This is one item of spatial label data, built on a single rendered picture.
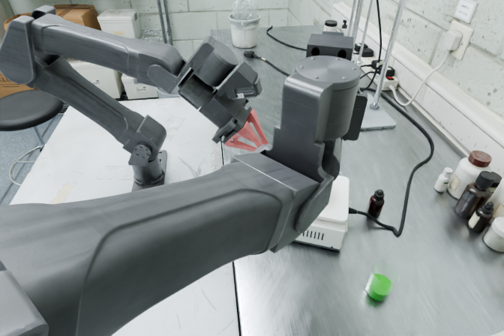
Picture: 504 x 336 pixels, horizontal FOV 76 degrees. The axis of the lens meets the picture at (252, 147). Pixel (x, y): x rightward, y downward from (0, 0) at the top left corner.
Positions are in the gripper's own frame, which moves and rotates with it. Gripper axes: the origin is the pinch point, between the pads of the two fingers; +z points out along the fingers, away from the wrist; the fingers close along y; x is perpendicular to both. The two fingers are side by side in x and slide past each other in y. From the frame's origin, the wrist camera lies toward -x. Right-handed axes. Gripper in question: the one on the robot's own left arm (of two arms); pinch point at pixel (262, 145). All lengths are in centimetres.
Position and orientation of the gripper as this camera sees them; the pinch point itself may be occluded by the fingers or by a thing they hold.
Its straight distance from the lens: 67.0
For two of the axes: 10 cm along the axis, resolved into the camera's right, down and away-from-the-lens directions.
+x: -6.2, 5.1, 6.0
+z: 7.4, 6.2, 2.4
